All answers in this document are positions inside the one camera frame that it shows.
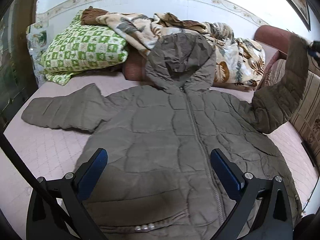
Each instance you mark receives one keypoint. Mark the green checkered pillow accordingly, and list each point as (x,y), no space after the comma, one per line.
(80,48)

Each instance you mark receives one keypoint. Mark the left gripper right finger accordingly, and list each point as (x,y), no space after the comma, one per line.
(273,219)

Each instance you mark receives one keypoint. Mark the maroon bolster pillow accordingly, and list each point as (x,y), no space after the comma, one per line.
(134,67)

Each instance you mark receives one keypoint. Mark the maroon upholstered headboard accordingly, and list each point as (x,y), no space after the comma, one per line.
(274,37)

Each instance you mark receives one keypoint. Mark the brown wooden glass door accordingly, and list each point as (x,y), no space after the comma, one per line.
(17,76)

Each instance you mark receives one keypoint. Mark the beige leaf-print blanket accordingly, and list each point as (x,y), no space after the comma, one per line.
(238,63)

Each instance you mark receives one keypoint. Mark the floral pillow by wall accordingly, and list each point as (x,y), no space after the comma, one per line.
(37,43)

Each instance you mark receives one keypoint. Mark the olive quilted hooded jacket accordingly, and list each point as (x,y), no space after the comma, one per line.
(158,183)

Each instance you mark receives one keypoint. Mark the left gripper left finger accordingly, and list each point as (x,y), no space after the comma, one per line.
(66,217)

